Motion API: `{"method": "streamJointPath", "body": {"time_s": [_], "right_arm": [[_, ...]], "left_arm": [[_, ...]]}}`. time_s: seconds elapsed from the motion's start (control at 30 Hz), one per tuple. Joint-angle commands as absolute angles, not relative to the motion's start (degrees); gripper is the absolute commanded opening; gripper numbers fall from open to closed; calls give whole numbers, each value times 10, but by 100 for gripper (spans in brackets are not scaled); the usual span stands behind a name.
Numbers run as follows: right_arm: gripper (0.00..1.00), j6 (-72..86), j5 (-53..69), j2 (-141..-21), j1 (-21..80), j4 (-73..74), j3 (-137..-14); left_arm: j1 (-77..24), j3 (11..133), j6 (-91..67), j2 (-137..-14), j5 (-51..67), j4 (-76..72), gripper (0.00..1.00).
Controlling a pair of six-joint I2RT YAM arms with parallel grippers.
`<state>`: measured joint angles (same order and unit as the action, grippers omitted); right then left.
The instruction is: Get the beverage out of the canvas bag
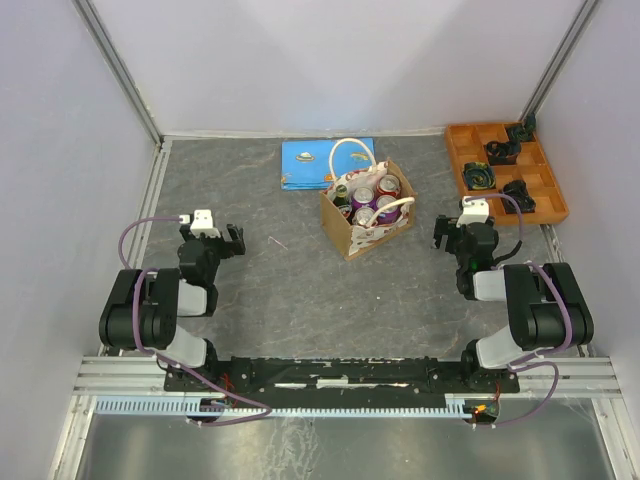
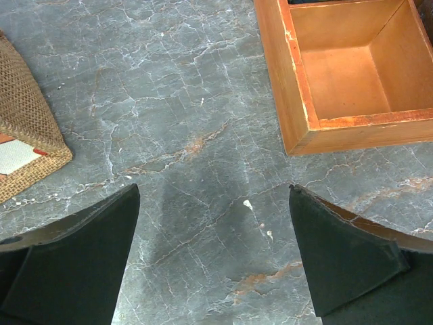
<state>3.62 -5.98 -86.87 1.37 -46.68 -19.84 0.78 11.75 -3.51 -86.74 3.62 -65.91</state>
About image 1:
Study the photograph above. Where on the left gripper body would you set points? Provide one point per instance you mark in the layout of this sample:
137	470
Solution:
217	246

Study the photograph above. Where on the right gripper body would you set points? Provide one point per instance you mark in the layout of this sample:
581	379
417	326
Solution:
454	236

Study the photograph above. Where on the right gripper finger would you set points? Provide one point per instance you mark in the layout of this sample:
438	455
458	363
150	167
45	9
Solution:
442	223
436	241

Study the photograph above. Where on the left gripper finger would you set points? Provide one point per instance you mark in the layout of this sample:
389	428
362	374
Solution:
235	231
239	246

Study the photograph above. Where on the red coke can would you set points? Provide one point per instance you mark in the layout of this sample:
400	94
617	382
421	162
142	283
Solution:
362	216
389	185

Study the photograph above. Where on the purple fanta can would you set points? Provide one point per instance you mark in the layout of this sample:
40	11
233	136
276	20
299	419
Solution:
363	197
389	212

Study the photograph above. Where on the green glass perrier bottle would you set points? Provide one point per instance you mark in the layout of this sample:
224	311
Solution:
342	202

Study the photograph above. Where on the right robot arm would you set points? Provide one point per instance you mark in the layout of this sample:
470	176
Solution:
546	310

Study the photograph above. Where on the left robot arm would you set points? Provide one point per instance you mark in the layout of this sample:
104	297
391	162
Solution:
143	309

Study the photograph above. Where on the rolled blue yellow sock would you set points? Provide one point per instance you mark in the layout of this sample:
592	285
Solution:
479	176

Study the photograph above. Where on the rolled dark sock front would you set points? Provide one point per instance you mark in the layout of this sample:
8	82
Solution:
518	192

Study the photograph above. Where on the rolled black sock middle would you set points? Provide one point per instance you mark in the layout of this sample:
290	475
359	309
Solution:
502	153

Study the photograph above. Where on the orange wooden compartment tray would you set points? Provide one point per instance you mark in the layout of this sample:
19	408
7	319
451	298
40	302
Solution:
466	144

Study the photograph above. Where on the blue printed folded cloth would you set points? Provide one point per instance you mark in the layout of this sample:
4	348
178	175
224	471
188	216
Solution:
305	164

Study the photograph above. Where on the rolled sock top corner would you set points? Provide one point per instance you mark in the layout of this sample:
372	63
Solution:
523	131

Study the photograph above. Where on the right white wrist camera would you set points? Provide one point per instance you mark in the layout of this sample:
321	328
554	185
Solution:
474	209

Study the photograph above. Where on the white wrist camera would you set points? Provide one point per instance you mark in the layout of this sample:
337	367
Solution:
474	209
199	223

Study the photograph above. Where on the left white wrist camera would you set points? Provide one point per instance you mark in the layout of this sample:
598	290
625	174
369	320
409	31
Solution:
199	223

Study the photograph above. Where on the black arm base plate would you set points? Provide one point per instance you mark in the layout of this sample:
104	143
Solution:
251	383

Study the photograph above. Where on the aluminium frame rail front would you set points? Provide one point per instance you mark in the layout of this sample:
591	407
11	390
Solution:
578	377

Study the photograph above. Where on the light blue cable duct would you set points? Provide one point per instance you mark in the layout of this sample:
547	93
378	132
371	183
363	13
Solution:
209	406

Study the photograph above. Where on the left corner aluminium post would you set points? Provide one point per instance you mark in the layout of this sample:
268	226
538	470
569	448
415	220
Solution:
90	16

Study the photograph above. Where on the corner aluminium post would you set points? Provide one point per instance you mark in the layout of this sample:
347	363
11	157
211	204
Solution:
90	16
561	55

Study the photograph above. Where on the right corner aluminium post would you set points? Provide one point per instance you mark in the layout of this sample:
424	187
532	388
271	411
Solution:
561	55

